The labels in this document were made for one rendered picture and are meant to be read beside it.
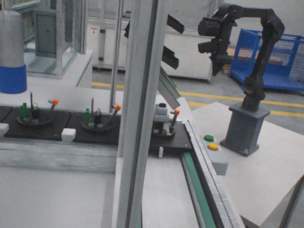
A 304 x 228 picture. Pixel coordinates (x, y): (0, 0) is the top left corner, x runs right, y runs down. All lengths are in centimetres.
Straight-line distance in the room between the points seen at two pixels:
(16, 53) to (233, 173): 128
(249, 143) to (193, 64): 404
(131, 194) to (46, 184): 70
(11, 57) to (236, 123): 123
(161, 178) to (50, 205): 37
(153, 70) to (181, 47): 496
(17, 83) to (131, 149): 151
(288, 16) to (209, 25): 968
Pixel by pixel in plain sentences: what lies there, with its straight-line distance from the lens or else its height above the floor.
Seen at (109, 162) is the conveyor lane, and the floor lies 91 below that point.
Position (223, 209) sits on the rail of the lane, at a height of 96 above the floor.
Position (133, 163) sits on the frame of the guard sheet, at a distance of 39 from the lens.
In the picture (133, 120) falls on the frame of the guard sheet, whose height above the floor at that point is 138.
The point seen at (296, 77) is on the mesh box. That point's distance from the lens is 592.
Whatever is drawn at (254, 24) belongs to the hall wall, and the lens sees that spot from 1039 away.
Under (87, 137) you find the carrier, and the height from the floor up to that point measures 97.
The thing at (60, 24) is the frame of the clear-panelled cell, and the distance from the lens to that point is 202.
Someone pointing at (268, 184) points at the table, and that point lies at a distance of 131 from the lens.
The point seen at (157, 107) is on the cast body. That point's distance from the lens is 118.
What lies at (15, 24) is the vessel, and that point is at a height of 124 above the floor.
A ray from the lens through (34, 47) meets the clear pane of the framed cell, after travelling 210.
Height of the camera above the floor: 153
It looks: 24 degrees down
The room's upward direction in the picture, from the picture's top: 8 degrees clockwise
